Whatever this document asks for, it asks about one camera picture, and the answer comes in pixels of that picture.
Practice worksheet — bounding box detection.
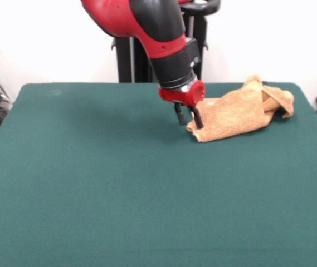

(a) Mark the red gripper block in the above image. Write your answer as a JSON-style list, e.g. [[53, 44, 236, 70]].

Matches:
[[158, 80, 207, 130]]

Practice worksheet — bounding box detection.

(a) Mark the tan terry towel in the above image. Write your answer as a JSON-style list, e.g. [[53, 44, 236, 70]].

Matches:
[[186, 75, 295, 144]]

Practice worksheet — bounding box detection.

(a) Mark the dark green table cloth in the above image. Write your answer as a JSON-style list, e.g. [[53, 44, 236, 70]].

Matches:
[[0, 81, 317, 267]]

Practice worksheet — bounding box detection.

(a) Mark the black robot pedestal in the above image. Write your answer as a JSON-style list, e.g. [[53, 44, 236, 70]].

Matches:
[[110, 0, 221, 83]]

